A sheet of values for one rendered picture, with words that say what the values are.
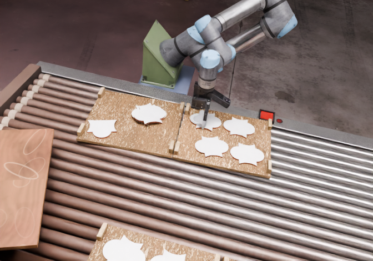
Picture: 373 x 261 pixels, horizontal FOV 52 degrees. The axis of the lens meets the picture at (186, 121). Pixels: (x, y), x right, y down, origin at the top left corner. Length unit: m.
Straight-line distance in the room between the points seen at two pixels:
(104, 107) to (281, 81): 2.40
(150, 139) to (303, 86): 2.49
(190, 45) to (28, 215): 1.11
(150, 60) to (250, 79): 1.95
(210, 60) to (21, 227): 0.89
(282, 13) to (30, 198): 1.30
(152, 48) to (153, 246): 1.02
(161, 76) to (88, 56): 1.94
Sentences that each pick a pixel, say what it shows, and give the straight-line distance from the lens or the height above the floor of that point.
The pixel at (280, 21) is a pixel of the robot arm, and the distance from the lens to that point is 1.87.
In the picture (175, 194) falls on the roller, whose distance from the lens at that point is 1.51.
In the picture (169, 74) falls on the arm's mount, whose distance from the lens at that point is 2.01.
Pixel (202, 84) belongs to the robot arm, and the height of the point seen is 1.17.
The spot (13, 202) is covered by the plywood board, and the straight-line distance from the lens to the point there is 1.38.
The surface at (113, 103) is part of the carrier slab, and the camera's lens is 1.84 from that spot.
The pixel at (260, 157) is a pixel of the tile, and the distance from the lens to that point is 1.67.
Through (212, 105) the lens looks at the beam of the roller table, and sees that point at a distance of 1.92.
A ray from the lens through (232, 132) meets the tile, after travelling 1.75.
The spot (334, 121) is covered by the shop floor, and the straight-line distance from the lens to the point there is 3.64.
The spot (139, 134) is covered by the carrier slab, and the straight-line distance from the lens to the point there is 1.69.
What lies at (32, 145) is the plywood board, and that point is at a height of 1.04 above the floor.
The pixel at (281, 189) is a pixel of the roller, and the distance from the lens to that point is 1.62.
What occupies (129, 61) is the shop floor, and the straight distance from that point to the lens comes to 3.84.
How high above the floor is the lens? 2.11
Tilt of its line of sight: 41 degrees down
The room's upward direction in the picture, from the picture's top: 8 degrees clockwise
